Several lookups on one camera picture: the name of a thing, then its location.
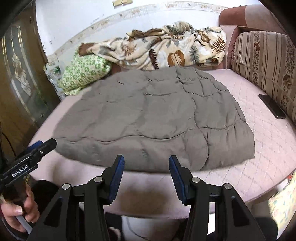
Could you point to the printed plastic bag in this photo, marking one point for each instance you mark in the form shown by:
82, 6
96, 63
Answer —
52, 74

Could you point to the beige wall switch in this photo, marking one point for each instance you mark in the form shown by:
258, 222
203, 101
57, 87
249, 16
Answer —
116, 4
126, 1

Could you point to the black phone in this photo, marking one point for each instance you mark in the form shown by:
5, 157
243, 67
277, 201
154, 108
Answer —
272, 106

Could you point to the leaf print fleece blanket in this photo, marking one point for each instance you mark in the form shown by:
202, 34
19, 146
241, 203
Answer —
166, 46

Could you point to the pink brown sofa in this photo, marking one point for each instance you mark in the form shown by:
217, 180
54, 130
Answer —
233, 16

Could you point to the person's left hand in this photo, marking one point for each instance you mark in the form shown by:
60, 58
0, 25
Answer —
32, 208

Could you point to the striped floral sofa cushion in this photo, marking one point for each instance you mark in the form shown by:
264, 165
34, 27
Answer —
263, 60

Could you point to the pink slipper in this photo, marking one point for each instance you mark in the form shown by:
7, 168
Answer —
114, 235

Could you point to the wooden door with glass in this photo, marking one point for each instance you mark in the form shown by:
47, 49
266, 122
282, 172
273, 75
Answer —
20, 92

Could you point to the green floral cloth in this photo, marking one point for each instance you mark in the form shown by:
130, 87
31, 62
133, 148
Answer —
81, 71

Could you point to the grey quilted hooded jacket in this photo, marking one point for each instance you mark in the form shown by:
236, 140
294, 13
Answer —
150, 111

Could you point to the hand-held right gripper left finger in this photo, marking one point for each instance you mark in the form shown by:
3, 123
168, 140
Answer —
116, 178

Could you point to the pink quilted bed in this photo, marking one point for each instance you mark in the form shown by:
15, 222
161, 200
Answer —
266, 150

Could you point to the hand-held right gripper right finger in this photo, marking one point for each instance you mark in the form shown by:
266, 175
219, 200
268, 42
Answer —
178, 182

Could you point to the person's dark trousers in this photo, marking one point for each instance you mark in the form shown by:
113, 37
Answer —
263, 228

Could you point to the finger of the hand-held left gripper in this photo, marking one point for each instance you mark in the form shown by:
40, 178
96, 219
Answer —
45, 147
34, 145

